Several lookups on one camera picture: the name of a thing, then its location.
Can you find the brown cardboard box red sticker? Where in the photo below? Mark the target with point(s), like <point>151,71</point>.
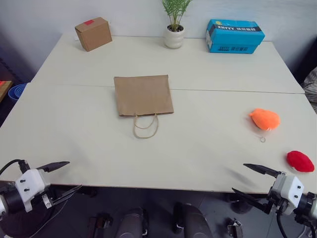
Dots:
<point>95,36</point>

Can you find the blue shoe box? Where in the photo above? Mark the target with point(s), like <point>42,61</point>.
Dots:
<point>232,37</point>

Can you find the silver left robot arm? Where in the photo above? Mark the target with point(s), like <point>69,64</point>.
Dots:
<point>12,200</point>

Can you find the dark rounded shape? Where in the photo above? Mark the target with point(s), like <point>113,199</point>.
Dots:
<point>192,221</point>
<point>132,224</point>

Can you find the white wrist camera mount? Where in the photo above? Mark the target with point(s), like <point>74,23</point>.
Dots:
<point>29,182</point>
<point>288,193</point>

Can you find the green potted plant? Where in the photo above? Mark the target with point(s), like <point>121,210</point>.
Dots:
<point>176,12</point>

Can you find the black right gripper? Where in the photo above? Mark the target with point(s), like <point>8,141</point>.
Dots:
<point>276,200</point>

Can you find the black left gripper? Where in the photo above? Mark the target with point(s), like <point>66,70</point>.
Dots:
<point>40,197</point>

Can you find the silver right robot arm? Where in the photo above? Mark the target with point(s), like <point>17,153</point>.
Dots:
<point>305,207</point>

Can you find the orange plush toy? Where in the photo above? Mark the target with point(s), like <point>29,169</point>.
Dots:
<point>266,119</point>

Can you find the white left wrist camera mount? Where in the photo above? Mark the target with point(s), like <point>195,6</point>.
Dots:
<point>29,182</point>

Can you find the grey patterned cloth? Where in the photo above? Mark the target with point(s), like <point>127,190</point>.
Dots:
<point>310,89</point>

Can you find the red plush toy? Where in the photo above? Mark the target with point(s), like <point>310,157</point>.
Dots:
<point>300,161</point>

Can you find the blue plastic basket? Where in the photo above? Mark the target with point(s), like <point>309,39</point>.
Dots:
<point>16,91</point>

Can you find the white ribbed plant pot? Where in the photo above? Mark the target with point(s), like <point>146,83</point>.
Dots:
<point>174,38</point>

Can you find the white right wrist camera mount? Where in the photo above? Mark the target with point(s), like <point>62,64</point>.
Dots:
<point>288,193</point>

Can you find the wooden side table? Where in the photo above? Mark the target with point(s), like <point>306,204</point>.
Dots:
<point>5,90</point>

